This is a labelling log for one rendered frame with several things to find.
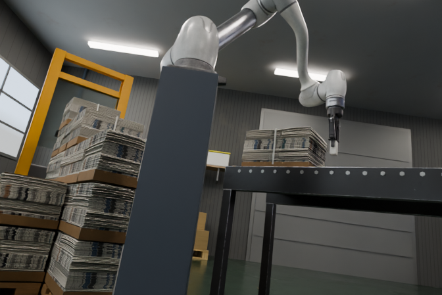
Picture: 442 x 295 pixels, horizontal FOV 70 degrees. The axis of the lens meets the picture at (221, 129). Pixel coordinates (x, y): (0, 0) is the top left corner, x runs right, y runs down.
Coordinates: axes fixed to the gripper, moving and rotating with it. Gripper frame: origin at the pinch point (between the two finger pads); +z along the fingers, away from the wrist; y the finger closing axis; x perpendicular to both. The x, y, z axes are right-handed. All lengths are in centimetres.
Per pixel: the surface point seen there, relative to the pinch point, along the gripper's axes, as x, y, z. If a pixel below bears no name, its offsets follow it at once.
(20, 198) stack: -119, 79, 43
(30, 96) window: -563, -84, -136
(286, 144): -22.6, 4.6, -1.4
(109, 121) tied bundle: -123, 41, -9
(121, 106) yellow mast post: -216, -31, -57
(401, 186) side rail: 29.6, 16.3, 20.5
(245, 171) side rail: -38.3, 16.3, 15.8
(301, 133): -14.9, 4.5, -6.7
